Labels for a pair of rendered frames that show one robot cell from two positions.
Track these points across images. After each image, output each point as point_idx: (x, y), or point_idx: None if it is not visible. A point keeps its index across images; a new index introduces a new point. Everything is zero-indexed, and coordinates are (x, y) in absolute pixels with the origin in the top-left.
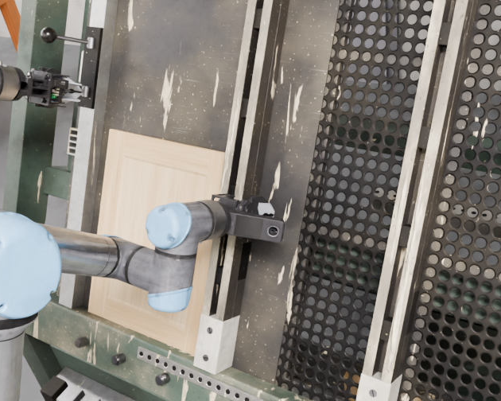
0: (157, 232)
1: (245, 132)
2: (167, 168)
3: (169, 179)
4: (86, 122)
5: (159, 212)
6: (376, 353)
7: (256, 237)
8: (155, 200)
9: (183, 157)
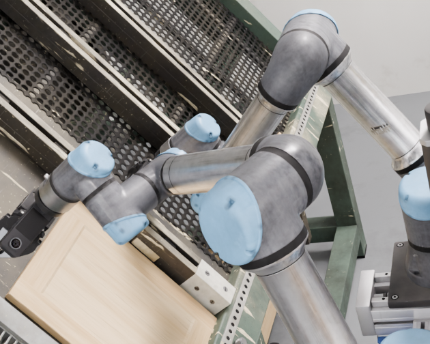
0: (212, 127)
1: None
2: (67, 256)
3: (76, 260)
4: None
5: (202, 117)
6: None
7: None
8: (90, 285)
9: (63, 235)
